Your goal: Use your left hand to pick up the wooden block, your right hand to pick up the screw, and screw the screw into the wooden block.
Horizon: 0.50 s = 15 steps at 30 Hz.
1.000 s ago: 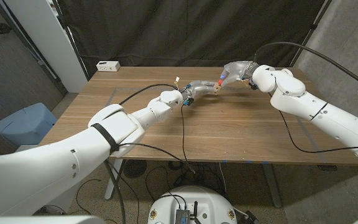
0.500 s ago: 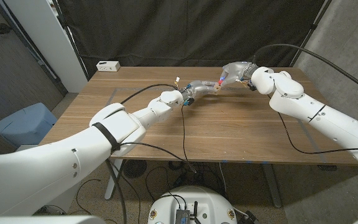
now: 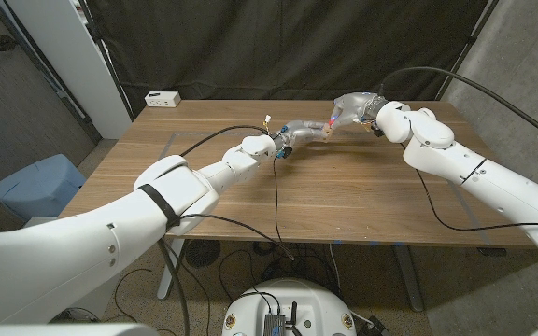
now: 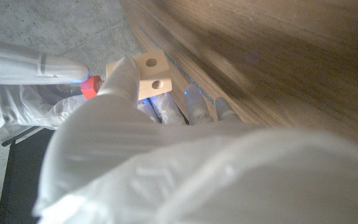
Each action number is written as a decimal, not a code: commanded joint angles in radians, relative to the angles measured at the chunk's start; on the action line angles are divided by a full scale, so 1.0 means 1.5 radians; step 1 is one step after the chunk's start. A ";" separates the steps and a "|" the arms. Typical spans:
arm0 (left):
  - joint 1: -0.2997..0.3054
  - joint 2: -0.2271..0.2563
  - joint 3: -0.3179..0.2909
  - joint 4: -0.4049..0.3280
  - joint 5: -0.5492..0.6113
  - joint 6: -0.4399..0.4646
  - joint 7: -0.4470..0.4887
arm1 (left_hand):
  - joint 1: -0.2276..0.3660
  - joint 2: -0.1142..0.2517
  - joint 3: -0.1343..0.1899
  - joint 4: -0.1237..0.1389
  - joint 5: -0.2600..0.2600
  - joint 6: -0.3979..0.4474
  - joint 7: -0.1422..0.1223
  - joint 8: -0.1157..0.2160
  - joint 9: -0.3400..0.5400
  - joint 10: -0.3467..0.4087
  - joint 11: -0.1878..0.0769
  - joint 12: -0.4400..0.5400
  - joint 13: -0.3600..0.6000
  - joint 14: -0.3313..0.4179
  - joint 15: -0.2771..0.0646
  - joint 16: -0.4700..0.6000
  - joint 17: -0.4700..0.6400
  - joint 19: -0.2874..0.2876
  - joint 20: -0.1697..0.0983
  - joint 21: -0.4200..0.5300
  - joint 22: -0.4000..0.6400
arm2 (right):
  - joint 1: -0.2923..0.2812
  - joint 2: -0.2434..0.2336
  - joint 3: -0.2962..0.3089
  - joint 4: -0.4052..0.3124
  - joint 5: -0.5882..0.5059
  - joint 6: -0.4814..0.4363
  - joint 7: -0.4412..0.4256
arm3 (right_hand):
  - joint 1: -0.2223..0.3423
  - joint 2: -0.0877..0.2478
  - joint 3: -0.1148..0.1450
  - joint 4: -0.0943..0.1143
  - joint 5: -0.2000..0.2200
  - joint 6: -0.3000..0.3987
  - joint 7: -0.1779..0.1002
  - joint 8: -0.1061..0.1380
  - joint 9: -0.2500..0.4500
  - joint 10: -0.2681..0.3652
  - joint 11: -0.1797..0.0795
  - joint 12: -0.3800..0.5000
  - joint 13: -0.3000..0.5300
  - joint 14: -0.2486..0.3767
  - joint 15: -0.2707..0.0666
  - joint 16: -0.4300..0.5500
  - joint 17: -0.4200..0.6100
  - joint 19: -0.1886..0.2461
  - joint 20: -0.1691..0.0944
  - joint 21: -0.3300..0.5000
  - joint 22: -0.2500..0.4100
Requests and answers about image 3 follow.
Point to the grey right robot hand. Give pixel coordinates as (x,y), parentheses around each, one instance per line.
(355,109)

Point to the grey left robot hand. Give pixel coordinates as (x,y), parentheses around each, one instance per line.
(299,133)

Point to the wooden block with holes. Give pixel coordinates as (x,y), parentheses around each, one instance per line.
(327,134)

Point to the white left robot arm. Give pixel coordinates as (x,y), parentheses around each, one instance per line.
(166,210)

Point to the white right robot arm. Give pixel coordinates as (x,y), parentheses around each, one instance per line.
(474,168)

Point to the black backdrop curtain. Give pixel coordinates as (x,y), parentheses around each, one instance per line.
(287,46)

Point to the large wooden panel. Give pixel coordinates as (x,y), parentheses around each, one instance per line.
(203,134)

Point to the black backdrop stand pole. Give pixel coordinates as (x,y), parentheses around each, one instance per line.
(467,46)
(105,56)

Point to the white power strip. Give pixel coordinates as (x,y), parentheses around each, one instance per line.
(162,99)

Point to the round black fan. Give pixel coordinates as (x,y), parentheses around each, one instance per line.
(202,253)

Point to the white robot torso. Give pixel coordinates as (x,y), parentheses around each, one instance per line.
(292,294)

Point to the grey table leg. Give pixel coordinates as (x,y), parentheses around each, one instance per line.
(409,280)

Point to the white table leg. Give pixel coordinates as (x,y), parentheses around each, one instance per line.
(168,275)

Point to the grey electronics box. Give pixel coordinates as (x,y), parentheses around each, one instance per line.
(273,325)

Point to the blue plastic bin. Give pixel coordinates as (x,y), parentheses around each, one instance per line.
(35,186)

